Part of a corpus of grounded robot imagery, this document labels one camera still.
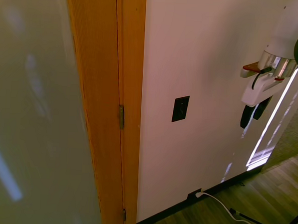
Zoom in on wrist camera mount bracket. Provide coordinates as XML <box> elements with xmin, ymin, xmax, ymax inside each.
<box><xmin>239</xmin><ymin>60</ymin><xmax>275</xmax><ymax>79</ymax></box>

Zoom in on black baseboard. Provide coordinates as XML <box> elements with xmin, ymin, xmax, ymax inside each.
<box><xmin>136</xmin><ymin>158</ymin><xmax>264</xmax><ymax>224</ymax></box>

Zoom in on black thin camera cable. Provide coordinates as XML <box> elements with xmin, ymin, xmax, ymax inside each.
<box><xmin>251</xmin><ymin>65</ymin><xmax>272</xmax><ymax>91</ymax></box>

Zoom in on frosted glass door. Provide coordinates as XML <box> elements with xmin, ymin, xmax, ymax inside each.
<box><xmin>0</xmin><ymin>0</ymin><xmax>115</xmax><ymax>224</ymax></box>

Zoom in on black wall light switch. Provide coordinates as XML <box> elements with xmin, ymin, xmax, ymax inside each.
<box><xmin>171</xmin><ymin>94</ymin><xmax>190</xmax><ymax>124</ymax></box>

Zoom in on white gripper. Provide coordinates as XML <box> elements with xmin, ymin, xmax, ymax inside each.
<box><xmin>239</xmin><ymin>73</ymin><xmax>286</xmax><ymax>131</ymax></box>

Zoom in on wooden door frame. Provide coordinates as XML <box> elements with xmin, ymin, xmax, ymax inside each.
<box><xmin>52</xmin><ymin>0</ymin><xmax>148</xmax><ymax>224</ymax></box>

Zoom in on white power cable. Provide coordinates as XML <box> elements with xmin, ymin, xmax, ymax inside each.
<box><xmin>194</xmin><ymin>191</ymin><xmax>281</xmax><ymax>224</ymax></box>

